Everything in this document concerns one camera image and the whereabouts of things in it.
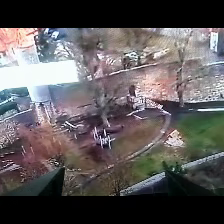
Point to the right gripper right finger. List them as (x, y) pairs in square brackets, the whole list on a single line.
[(181, 186)]

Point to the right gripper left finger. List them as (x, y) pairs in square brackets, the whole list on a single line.
[(48, 186)]

